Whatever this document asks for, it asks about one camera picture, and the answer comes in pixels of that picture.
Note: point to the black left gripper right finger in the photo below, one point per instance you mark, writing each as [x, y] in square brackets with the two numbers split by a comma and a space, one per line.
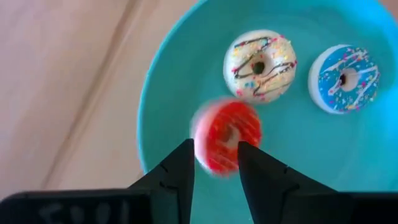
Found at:
[273, 193]

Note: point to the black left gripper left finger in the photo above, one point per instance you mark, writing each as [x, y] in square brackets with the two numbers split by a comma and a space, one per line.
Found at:
[174, 186]

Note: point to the small red donut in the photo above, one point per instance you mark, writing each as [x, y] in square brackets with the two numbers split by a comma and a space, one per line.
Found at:
[217, 149]

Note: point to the small blue sprinkled donut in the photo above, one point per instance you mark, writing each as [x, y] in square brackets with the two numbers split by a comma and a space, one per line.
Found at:
[363, 93]

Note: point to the small white drizzled donut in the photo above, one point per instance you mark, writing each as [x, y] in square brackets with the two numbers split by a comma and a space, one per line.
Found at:
[242, 53]

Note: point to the teal plate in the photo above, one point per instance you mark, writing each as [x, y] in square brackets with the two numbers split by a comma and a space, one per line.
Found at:
[311, 149]

